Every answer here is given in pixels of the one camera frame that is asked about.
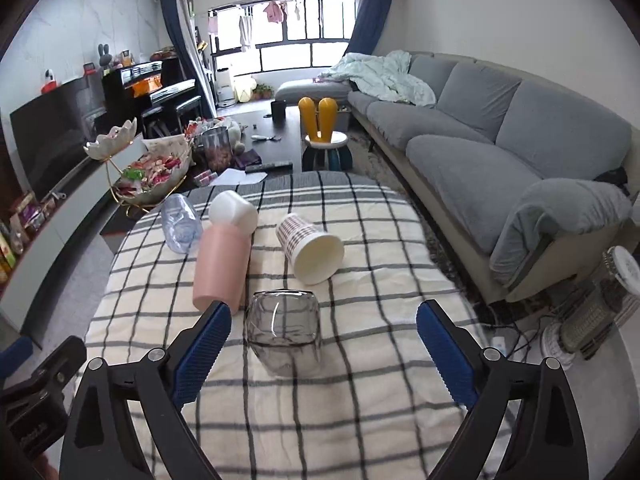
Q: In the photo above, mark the blue curtain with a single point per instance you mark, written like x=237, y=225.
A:
x=367, y=15
x=177, y=35

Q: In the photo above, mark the grey rabbit toy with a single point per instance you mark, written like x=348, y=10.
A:
x=104, y=56

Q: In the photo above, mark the row of snack packets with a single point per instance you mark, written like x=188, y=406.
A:
x=22, y=230

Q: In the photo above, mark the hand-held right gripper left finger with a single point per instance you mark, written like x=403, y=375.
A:
x=202, y=355

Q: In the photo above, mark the tiered white snack stand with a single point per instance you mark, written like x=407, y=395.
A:
x=150, y=165

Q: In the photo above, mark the potted plant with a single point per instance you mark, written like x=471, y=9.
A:
x=263, y=91

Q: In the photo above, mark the checked paper cup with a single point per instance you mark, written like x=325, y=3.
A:
x=310, y=252

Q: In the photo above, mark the yellow rabbit-ear stool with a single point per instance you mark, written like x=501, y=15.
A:
x=322, y=120

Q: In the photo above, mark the black piano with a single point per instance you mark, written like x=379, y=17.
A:
x=145, y=85

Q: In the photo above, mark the black coffee table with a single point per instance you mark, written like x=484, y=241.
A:
x=280, y=147

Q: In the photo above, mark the pink tumbler with white lid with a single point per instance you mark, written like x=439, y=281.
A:
x=222, y=265

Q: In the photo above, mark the white and red gadget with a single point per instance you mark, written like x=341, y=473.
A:
x=50, y=81

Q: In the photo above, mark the glass jar of nuts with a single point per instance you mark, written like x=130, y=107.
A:
x=216, y=150

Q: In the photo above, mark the pink hanging garment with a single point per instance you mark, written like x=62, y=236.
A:
x=273, y=11

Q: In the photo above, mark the white air purifier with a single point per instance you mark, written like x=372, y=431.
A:
x=224, y=85

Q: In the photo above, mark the light green blanket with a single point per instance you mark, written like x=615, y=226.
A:
x=385, y=77

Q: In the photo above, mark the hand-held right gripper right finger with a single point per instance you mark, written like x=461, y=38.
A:
x=445, y=355

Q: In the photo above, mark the white electric heater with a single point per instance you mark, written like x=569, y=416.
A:
x=595, y=305

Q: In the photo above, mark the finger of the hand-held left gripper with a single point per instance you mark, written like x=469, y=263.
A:
x=12, y=356

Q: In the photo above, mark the white paper sheet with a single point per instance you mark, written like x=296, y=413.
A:
x=235, y=177

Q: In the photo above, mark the grey glass cup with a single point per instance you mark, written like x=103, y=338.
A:
x=282, y=332

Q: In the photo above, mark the grey television cabinet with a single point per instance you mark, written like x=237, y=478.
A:
x=65, y=210

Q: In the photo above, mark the checked tablecloth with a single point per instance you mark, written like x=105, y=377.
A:
x=375, y=310

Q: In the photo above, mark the black television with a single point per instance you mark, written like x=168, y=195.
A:
x=50, y=130

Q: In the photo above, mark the black remote control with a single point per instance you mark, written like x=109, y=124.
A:
x=267, y=165

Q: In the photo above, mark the black cup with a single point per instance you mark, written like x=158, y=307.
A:
x=278, y=111

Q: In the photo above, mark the white hanging garment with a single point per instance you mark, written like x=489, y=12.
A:
x=246, y=32

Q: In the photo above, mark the clear plastic cup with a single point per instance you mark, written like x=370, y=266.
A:
x=180, y=222

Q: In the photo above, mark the grey sofa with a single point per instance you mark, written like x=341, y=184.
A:
x=500, y=110

